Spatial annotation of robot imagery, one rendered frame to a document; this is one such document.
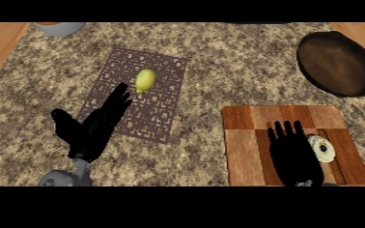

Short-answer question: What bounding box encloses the pale grey pot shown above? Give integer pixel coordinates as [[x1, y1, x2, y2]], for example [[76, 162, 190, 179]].
[[35, 21, 88, 38]]

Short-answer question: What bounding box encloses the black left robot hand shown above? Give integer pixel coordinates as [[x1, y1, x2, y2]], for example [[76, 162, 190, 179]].
[[50, 81, 134, 163]]

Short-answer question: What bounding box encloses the purple patterned placemat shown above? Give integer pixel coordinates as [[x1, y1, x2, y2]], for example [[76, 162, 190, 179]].
[[75, 46, 189, 145]]

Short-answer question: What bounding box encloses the wooden cutting board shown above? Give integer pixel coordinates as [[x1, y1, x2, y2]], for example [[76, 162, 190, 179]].
[[221, 104, 365, 187]]

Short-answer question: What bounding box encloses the white frosted cupcake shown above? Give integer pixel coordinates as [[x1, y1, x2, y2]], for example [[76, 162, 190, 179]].
[[305, 133, 336, 164]]

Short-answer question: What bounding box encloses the yellow-green lemon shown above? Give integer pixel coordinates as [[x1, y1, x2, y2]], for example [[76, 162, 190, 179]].
[[134, 69, 158, 94]]

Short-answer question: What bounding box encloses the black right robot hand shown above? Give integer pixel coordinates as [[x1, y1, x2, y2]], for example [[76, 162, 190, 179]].
[[265, 120, 325, 187]]

